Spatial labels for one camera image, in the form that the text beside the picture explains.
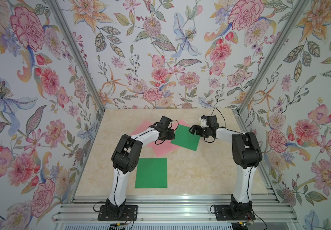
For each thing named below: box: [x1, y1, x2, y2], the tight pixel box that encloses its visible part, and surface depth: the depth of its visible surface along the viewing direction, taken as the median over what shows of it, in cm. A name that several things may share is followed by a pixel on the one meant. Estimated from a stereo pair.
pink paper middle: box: [146, 119, 191, 158], surface depth 100 cm
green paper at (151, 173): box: [134, 157, 168, 189], surface depth 90 cm
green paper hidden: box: [170, 124, 201, 152], surface depth 103 cm
